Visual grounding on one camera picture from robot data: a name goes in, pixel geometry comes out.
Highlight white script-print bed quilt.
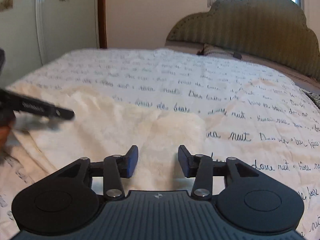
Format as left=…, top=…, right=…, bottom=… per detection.
left=1, top=49, right=319, bottom=239

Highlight striped pillow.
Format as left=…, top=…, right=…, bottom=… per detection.
left=197, top=44, right=242, bottom=60

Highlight cream white pants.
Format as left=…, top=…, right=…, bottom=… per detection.
left=11, top=84, right=205, bottom=191

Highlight white floral wardrobe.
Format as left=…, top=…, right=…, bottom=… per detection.
left=1, top=0, right=99, bottom=87

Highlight person's hand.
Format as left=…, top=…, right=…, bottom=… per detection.
left=0, top=125, right=11, bottom=149

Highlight brown wooden door frame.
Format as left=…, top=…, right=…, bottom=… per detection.
left=97, top=0, right=107, bottom=49

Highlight green padded headboard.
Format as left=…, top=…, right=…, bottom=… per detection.
left=167, top=0, right=319, bottom=80

